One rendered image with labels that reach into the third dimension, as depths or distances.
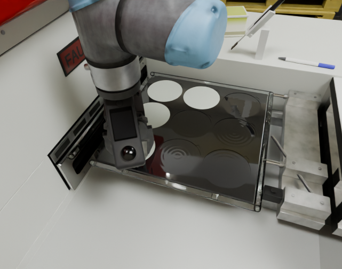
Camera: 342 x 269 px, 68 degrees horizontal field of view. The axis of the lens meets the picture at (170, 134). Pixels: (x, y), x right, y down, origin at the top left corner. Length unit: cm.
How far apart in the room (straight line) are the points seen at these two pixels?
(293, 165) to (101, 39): 44
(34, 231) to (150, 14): 46
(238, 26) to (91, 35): 59
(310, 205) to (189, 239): 24
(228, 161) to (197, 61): 33
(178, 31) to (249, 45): 58
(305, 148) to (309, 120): 10
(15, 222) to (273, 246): 48
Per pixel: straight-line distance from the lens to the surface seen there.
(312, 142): 69
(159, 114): 66
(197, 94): 73
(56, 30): 51
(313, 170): 60
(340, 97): 72
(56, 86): 52
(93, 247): 58
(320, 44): 91
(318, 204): 56
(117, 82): 38
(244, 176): 55
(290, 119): 73
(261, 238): 59
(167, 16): 29
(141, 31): 30
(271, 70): 76
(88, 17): 34
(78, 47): 55
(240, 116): 67
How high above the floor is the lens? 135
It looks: 47 degrees down
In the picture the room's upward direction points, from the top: 3 degrees counter-clockwise
